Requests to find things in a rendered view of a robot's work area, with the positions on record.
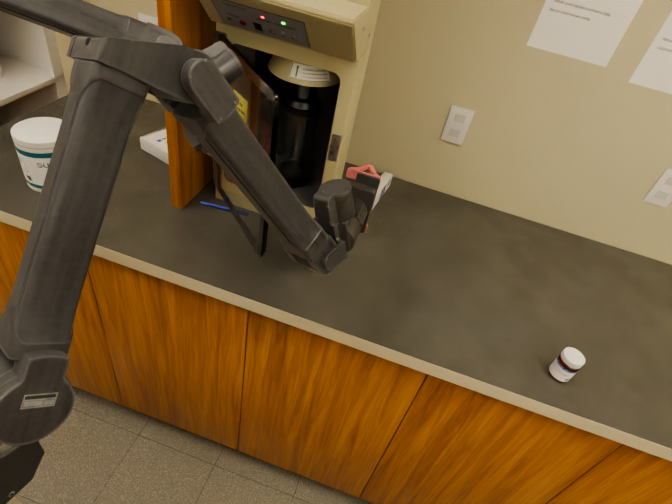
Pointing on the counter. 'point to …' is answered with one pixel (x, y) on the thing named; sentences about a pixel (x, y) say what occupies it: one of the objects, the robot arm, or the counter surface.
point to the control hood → (315, 22)
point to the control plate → (262, 21)
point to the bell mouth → (301, 73)
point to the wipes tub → (35, 147)
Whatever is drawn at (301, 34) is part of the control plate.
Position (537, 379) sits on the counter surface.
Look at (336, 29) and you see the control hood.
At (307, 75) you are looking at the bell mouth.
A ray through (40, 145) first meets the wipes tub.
